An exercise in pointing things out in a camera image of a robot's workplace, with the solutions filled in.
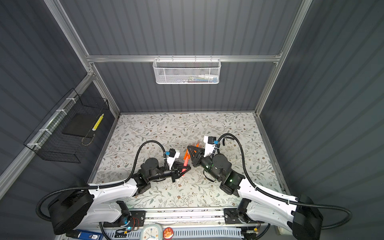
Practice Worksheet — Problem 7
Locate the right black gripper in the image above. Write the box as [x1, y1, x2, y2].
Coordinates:
[188, 144, 222, 182]

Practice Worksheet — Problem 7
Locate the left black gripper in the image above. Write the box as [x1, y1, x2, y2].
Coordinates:
[147, 161, 191, 184]

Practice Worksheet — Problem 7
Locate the pink marker pen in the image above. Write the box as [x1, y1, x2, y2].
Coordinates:
[182, 160, 189, 172]

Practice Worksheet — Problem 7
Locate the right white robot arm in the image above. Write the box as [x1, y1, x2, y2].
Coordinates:
[187, 146, 323, 240]

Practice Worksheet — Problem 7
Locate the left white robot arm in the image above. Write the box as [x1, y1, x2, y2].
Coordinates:
[36, 157, 191, 235]

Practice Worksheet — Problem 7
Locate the red round toy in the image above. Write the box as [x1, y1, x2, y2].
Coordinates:
[163, 227, 174, 240]

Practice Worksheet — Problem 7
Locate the white alarm clock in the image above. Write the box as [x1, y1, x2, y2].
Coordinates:
[140, 224, 164, 240]

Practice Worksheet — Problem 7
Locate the yellow highlighter in basket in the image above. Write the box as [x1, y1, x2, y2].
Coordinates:
[92, 114, 105, 132]

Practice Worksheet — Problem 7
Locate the black pad in basket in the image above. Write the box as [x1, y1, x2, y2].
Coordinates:
[62, 114, 96, 138]

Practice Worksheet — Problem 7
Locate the blue black device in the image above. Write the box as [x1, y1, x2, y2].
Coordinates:
[66, 230, 104, 240]

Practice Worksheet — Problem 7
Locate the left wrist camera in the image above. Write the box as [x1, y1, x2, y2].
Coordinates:
[164, 149, 180, 170]

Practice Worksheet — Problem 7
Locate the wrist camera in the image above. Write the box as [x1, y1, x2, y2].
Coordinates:
[164, 149, 180, 170]
[204, 136, 219, 158]

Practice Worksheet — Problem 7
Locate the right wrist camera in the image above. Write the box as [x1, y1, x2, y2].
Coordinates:
[204, 136, 219, 158]

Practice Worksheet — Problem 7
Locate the aluminium front rail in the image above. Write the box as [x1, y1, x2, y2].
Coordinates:
[89, 205, 305, 224]

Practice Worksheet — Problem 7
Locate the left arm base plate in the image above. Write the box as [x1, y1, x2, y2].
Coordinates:
[103, 211, 147, 228]

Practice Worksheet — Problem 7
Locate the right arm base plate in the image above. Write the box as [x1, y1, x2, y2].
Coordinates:
[223, 208, 264, 225]

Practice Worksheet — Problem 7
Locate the right black corrugated cable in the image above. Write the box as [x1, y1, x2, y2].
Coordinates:
[217, 133, 353, 230]

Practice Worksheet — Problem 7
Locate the black corrugated cable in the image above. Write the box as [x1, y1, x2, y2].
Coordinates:
[35, 140, 167, 223]
[217, 133, 353, 230]

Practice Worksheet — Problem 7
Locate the white mesh wall basket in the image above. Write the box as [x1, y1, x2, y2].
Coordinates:
[153, 59, 222, 85]

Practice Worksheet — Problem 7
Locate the black wire wall basket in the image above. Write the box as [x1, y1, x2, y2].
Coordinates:
[24, 91, 110, 164]

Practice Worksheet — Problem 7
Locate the left black corrugated cable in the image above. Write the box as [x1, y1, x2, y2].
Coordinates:
[35, 140, 167, 223]

